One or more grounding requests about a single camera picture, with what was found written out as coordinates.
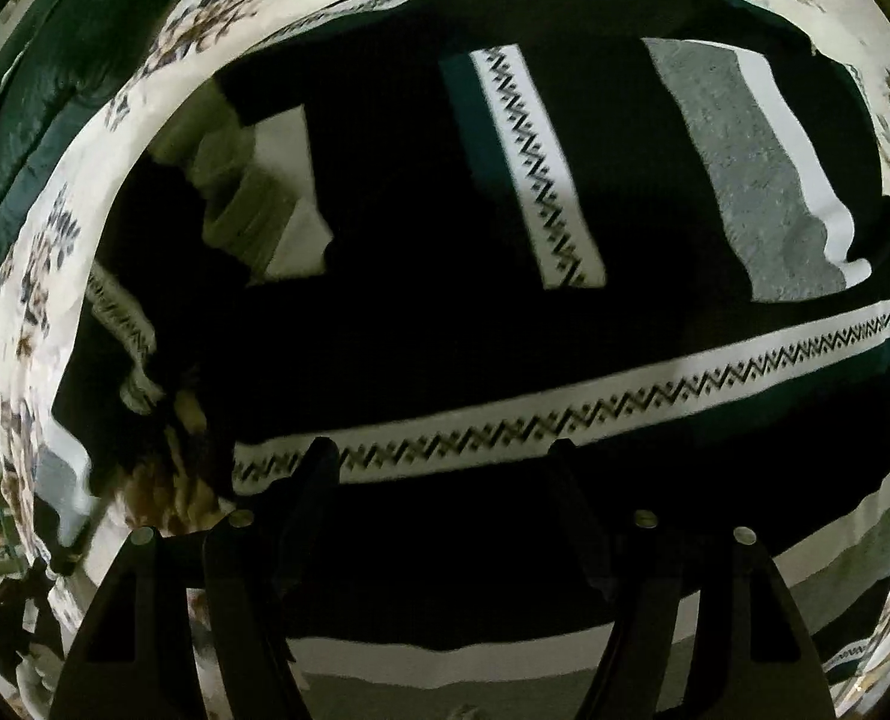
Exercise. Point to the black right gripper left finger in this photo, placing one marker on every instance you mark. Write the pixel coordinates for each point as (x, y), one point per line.
(133, 654)

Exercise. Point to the white floral bed blanket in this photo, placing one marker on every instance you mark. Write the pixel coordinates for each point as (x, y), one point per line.
(114, 127)

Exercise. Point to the dark green folded quilt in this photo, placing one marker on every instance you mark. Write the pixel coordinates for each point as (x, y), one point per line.
(61, 64)

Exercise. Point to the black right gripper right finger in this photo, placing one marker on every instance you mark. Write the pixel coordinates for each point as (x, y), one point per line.
(677, 557)

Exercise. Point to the black striped knit sweater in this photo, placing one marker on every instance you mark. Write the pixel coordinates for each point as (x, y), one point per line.
(490, 277)

